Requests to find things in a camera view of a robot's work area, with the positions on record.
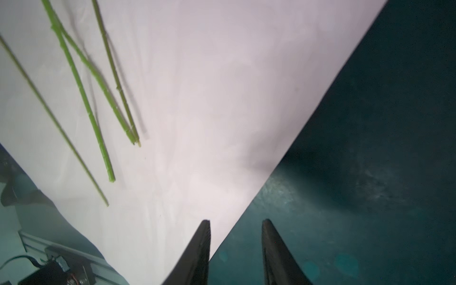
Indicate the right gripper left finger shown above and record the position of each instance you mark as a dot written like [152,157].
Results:
[193,266]

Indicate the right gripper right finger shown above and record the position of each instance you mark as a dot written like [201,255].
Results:
[280,267]

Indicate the pink purple wrapping paper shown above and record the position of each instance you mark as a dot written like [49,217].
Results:
[219,90]

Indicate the peach fake flower stem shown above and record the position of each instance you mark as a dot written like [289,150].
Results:
[39,97]

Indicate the mint fake flower stem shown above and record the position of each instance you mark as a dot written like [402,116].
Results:
[100,80]

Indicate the pink fake flower stem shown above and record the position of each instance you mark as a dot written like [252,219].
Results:
[58,31]

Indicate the green table mat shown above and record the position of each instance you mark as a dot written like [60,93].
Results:
[366,193]

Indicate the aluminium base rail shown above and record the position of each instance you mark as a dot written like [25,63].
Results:
[45,250]

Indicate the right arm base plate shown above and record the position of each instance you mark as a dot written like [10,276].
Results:
[62,270]

